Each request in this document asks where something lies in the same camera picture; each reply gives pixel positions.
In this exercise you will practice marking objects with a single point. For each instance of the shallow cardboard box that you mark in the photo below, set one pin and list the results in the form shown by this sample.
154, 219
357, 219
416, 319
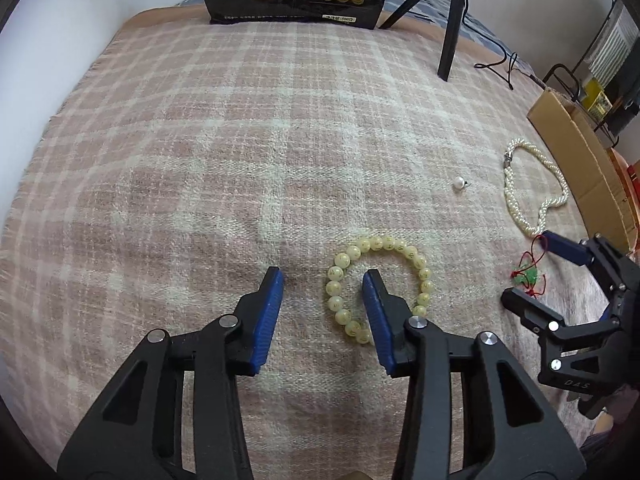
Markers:
575, 145

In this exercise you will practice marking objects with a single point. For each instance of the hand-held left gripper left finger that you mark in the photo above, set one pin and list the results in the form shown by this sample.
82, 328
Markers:
267, 320

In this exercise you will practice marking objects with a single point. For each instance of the black tripod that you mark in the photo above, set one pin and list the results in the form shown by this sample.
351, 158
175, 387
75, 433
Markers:
452, 25

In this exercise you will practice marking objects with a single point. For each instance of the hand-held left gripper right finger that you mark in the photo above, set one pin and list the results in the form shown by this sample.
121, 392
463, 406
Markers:
377, 320

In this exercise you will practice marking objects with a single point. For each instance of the grey striped hanging cloth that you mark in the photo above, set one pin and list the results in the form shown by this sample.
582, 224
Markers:
617, 40

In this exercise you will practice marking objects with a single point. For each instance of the single white pearl bead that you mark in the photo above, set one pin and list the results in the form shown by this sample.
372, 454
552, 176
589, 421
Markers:
459, 184

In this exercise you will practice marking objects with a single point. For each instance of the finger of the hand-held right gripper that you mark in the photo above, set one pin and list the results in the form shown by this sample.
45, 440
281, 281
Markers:
565, 247
530, 307

